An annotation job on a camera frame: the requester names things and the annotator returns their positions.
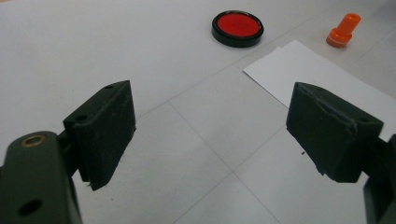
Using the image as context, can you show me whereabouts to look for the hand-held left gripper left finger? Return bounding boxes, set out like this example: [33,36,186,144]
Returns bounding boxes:
[64,79,137,191]

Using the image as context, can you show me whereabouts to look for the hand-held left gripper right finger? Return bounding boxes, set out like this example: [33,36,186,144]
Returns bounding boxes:
[286,81,384,184]

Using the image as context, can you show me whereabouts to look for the small white paper sheet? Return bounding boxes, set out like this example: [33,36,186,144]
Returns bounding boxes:
[243,39,396,143]

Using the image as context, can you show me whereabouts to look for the orange stamp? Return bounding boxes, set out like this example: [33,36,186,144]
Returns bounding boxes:
[325,12,362,49]

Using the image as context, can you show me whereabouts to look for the round red ink pad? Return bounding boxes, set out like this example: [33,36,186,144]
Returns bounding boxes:
[211,9,265,49]

